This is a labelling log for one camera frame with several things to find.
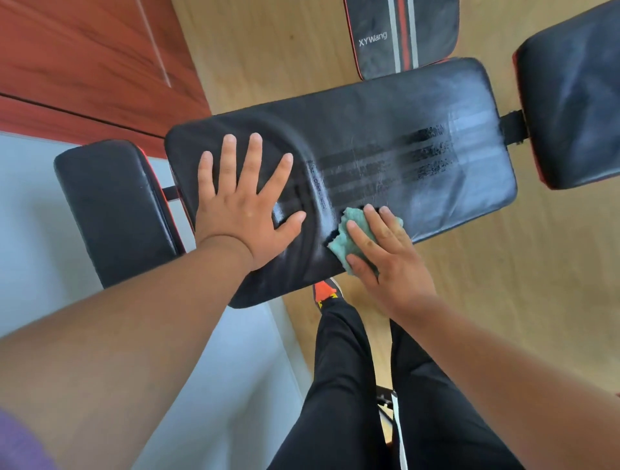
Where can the person's left hand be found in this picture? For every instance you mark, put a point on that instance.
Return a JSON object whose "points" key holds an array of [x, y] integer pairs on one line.
{"points": [[237, 222]]}

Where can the person's right hand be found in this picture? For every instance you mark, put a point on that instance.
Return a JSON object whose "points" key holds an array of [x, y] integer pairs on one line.
{"points": [[402, 281]]}

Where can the green cleaning cloth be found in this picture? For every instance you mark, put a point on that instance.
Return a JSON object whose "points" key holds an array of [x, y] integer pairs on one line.
{"points": [[346, 242]]}

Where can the black bench with headrest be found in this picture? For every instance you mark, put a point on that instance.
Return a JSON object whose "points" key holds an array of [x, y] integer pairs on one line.
{"points": [[387, 111]]}

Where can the person's right forearm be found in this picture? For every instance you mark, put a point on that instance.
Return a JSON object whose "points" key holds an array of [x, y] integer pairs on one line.
{"points": [[508, 387]]}

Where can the person's left forearm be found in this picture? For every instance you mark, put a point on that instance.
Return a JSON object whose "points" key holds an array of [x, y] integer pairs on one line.
{"points": [[97, 363]]}

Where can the person's left red black shoe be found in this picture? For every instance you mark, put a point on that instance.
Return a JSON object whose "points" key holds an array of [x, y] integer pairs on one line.
{"points": [[325, 290]]}

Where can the person's black trousers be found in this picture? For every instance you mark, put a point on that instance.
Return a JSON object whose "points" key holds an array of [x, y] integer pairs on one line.
{"points": [[339, 397]]}

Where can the red-brown wooden door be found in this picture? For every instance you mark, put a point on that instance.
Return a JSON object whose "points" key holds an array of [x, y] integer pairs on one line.
{"points": [[72, 63]]}

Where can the black striped sit-up bench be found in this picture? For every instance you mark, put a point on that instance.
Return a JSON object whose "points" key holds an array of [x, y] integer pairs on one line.
{"points": [[373, 19]]}

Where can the purple sleeve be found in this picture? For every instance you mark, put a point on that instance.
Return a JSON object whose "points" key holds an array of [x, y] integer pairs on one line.
{"points": [[19, 445]]}

